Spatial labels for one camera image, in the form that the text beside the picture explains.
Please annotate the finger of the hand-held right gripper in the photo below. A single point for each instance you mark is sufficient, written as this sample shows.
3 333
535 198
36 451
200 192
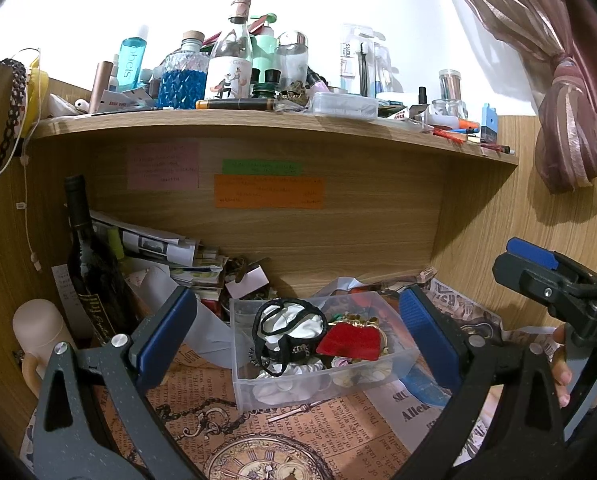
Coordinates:
531 252
523 280

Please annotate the mint green pump bottle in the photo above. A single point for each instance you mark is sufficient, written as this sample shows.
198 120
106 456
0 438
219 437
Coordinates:
264 52

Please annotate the wooden shelf board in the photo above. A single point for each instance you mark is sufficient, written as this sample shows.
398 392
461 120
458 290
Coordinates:
278 127

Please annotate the pink striped curtain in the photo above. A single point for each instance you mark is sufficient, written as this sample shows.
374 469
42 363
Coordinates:
573 125

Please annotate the small blue box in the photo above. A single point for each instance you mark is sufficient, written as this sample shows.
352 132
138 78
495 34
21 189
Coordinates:
489 122

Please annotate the orange paper note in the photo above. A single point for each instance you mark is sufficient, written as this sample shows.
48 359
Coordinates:
268 192

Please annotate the blister pack white card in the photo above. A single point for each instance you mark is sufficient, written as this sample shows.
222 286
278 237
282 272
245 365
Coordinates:
347 57

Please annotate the clear bottle silver cap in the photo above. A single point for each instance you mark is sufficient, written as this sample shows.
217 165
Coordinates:
291 65

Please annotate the dark brown pen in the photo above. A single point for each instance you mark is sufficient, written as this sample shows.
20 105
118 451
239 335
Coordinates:
233 104

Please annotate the clear plastic storage box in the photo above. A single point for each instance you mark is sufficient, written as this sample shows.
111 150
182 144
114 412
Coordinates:
243 360

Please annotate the person's right hand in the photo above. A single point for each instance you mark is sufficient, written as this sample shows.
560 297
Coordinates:
561 370

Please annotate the dark wine bottle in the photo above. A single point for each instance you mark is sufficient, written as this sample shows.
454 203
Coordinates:
91 270

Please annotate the faceted glass bottle blue liquid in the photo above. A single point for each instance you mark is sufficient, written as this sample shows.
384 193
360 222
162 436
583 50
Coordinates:
183 87

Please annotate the glass jar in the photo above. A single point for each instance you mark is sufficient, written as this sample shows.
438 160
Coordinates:
451 85

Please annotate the rose gold tube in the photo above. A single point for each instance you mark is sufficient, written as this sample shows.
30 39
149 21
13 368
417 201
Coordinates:
100 87

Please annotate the small white card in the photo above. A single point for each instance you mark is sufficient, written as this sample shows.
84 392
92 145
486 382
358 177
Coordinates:
248 282

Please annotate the white paper sheet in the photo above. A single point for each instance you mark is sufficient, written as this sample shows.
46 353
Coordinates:
213 335

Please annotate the black braided headband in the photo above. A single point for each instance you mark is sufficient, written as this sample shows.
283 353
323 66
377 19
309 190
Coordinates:
291 347

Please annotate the red pen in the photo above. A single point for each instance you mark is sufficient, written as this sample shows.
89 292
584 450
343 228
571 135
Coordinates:
448 135

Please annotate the clear bottle white label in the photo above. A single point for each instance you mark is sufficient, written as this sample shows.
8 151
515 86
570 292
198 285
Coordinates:
228 80

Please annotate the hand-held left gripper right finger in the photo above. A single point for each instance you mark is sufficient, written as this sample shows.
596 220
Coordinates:
428 335

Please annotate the pink paper note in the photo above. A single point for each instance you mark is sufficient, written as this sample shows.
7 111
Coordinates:
163 165

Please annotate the blister pack black tool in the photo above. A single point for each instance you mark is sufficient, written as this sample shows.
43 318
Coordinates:
364 67

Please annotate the black lace headband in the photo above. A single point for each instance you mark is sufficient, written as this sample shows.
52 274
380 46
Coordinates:
13 105

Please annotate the orange marker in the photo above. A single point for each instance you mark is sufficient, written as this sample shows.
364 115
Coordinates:
466 124

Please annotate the black nail polish bottle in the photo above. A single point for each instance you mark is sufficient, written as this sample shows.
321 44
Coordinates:
422 97

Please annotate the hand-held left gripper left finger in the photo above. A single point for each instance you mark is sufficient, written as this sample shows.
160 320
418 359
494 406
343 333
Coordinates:
171 332

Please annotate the pile of papers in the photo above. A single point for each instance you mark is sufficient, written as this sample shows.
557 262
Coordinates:
148 242

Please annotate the turquoise liquid bottle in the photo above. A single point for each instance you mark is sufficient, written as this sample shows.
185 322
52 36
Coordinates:
132 65

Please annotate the red pouch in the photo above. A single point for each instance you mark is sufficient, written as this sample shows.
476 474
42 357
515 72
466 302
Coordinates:
348 342

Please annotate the yellow plastic object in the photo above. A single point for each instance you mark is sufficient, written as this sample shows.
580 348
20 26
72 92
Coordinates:
39 90

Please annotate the clear flat plastic case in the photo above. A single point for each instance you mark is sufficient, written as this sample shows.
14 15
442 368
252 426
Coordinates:
343 105

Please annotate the newspaper print mat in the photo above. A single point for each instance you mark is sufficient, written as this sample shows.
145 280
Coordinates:
328 425

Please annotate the green paper note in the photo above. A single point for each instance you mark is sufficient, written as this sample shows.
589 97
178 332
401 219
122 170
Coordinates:
261 167

